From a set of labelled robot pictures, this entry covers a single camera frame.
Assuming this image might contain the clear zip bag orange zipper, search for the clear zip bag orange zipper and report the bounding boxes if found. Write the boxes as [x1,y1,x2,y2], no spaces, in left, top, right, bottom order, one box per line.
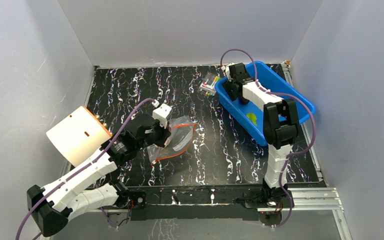
[147,115,197,165]

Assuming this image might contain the green toy leaf vegetable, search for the green toy leaf vegetable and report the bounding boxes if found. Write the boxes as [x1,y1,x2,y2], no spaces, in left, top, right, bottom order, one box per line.
[246,112,258,126]

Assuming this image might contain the dark red toy plum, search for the dark red toy plum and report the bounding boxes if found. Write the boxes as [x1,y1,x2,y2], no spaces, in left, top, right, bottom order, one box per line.
[240,98,249,105]

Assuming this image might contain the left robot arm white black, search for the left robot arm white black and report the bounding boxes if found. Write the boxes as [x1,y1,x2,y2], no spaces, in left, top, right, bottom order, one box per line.
[26,107,171,237]

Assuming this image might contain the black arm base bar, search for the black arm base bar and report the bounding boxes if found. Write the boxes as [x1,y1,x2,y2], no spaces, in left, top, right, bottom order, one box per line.
[128,184,295,224]

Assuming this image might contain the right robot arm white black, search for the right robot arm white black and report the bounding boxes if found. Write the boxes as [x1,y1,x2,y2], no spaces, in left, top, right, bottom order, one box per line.
[221,62,299,207]

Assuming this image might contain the small clear marker box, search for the small clear marker box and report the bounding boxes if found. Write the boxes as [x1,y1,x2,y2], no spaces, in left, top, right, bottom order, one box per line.
[198,72,221,97]

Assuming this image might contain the blue plastic bin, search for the blue plastic bin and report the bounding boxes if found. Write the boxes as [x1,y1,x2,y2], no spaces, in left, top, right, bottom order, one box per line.
[215,60,316,146]

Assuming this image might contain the black marbled table mat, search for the black marbled table mat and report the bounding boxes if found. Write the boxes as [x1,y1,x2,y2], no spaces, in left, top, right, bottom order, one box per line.
[71,63,327,188]

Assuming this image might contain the white paper towel roll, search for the white paper towel roll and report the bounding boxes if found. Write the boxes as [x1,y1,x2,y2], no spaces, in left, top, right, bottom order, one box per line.
[46,106,112,167]

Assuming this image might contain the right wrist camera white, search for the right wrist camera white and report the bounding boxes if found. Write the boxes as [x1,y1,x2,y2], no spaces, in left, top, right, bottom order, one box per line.
[220,62,235,81]

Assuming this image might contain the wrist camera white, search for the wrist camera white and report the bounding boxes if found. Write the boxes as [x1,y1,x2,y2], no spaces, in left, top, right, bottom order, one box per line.
[152,103,173,129]
[220,62,235,81]

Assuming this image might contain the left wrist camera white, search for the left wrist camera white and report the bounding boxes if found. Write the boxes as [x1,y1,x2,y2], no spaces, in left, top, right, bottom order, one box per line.
[152,103,173,129]

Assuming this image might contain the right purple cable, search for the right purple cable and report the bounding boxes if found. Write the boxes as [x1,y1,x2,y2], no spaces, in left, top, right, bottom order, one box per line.
[219,48,317,229]

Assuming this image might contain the purple cable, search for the purple cable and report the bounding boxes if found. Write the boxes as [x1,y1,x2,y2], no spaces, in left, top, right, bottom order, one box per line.
[219,48,317,229]
[15,97,160,240]

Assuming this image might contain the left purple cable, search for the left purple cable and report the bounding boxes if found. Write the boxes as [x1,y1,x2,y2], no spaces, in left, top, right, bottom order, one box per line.
[15,97,160,240]

